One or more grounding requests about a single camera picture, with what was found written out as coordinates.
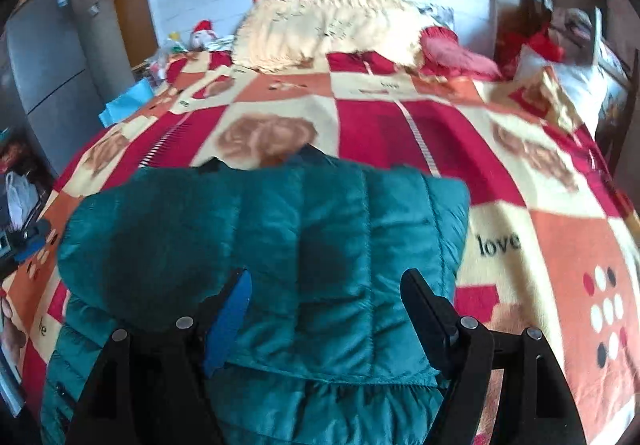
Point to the white pillow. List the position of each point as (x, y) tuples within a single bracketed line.
[(575, 85)]

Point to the grey refrigerator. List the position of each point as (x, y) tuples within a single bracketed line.
[(50, 75)]

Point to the wooden chair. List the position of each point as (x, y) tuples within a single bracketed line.
[(617, 115)]

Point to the red checked printed blanket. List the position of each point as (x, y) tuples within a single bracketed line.
[(550, 235)]

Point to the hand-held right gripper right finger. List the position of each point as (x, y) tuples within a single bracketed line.
[(425, 310)]

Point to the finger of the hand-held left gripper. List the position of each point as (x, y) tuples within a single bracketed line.
[(30, 253), (32, 229)]

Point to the teal quilted jacket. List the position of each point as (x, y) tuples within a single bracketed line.
[(325, 225)]

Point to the cream fringed pillow cover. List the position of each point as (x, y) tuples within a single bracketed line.
[(325, 30)]

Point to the red and white plush toy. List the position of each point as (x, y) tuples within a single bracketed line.
[(202, 35)]

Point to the red cloth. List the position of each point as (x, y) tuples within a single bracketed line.
[(542, 42)]

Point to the wooden door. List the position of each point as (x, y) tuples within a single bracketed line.
[(132, 20)]

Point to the light blue cloth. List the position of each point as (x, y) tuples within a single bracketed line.
[(125, 102)]

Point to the white plastic bag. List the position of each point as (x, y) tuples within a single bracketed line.
[(20, 197)]

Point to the red ruffled pillow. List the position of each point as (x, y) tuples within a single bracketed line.
[(455, 55)]

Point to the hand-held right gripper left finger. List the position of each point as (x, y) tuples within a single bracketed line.
[(230, 320)]

